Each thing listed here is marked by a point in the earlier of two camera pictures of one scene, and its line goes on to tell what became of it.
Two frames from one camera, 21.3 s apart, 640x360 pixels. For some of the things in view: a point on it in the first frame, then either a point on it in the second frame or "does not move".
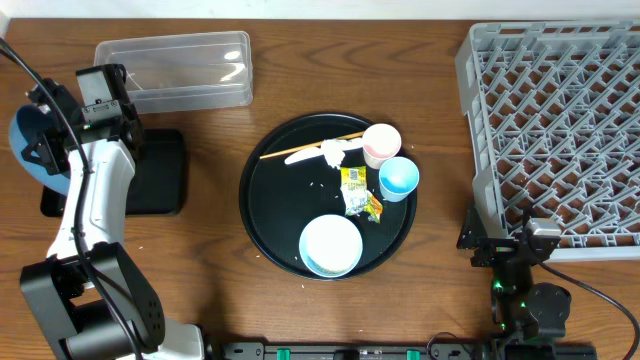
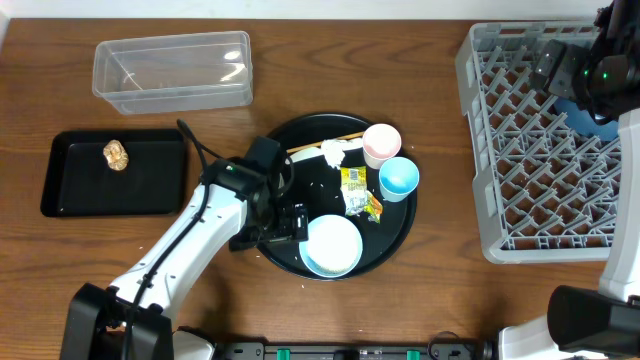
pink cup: [380, 143] does not move
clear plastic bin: [182, 73] does not move
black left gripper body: [45, 150] → [292, 226]
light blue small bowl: [330, 246] does not move
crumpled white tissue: [333, 152] does not move
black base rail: [409, 351] does not move
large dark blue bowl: [27, 126] → [584, 120]
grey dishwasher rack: [553, 111] does not move
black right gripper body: [498, 251] → [547, 66]
